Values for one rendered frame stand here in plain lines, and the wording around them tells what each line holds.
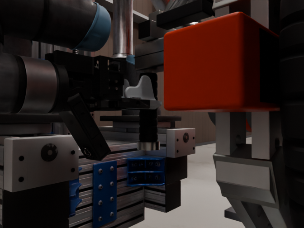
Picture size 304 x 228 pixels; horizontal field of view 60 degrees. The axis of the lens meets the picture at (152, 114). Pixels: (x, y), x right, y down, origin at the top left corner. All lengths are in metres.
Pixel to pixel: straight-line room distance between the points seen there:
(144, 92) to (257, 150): 0.24
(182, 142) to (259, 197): 0.59
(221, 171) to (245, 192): 0.03
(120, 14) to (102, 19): 0.74
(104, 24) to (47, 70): 0.12
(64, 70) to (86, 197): 0.46
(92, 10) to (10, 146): 0.27
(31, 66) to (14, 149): 0.19
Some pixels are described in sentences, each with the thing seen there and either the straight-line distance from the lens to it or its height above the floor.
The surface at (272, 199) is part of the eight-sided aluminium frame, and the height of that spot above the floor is 0.73.
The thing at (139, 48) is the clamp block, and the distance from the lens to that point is 0.51.
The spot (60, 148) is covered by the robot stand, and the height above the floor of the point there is 0.75.
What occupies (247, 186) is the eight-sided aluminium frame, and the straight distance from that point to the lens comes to 0.30.
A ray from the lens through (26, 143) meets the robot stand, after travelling 0.51.
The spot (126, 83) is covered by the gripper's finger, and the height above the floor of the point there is 0.88.
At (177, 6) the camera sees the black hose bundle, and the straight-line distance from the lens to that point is 0.44.
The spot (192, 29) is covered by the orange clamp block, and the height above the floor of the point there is 0.88.
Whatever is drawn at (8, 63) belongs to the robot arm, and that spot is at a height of 0.87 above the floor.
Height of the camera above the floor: 0.81
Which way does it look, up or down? 1 degrees up
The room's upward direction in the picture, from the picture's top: straight up
